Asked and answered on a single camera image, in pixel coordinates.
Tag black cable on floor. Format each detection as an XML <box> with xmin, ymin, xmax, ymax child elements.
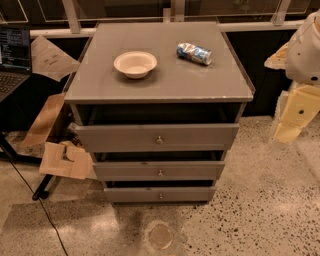
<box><xmin>6</xmin><ymin>156</ymin><xmax>70</xmax><ymax>256</ymax></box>

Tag paper sheet on desk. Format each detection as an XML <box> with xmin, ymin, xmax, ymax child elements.
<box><xmin>31</xmin><ymin>36</ymin><xmax>80</xmax><ymax>82</ymax></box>

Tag black desk leg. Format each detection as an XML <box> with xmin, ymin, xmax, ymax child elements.
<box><xmin>0</xmin><ymin>132</ymin><xmax>52</xmax><ymax>201</ymax></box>

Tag grey drawer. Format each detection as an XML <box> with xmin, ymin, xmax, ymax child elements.
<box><xmin>104</xmin><ymin>187</ymin><xmax>215</xmax><ymax>203</ymax></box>
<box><xmin>76</xmin><ymin>124</ymin><xmax>239</xmax><ymax>153</ymax></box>
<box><xmin>94</xmin><ymin>161</ymin><xmax>225</xmax><ymax>181</ymax></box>

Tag grey drawer cabinet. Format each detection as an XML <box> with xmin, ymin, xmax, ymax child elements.
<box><xmin>65</xmin><ymin>22</ymin><xmax>253</xmax><ymax>190</ymax></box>

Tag torn cardboard piece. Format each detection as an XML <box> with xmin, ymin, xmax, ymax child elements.
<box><xmin>39</xmin><ymin>142</ymin><xmax>95</xmax><ymax>179</ymax></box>

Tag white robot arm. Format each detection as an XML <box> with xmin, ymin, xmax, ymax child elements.
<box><xmin>264</xmin><ymin>10</ymin><xmax>320</xmax><ymax>143</ymax></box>

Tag grey bottom drawer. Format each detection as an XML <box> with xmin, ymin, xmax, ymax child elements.
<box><xmin>104</xmin><ymin>187</ymin><xmax>215</xmax><ymax>203</ymax></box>

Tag crushed blue white can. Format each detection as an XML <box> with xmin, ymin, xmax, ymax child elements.
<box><xmin>176</xmin><ymin>42</ymin><xmax>212</xmax><ymax>65</ymax></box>

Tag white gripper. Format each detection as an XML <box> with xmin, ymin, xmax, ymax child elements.
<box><xmin>273</xmin><ymin>84</ymin><xmax>320</xmax><ymax>143</ymax></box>

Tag brown cardboard flap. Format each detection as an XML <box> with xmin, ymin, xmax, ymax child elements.
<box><xmin>21</xmin><ymin>93</ymin><xmax>64</xmax><ymax>147</ymax></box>

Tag black laptop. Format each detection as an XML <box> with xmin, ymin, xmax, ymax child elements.
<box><xmin>0</xmin><ymin>25</ymin><xmax>32</xmax><ymax>102</ymax></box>

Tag grey middle drawer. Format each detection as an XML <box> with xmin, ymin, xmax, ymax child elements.
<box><xmin>94</xmin><ymin>161</ymin><xmax>225</xmax><ymax>181</ymax></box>

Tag white paper bowl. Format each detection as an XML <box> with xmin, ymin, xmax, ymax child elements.
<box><xmin>114</xmin><ymin>51</ymin><xmax>157</xmax><ymax>79</ymax></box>

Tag white railing bar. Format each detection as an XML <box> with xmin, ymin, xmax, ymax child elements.
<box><xmin>30</xmin><ymin>20</ymin><xmax>304</xmax><ymax>39</ymax></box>

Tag grey top drawer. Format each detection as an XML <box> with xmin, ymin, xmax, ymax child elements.
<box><xmin>76</xmin><ymin>124</ymin><xmax>239</xmax><ymax>153</ymax></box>

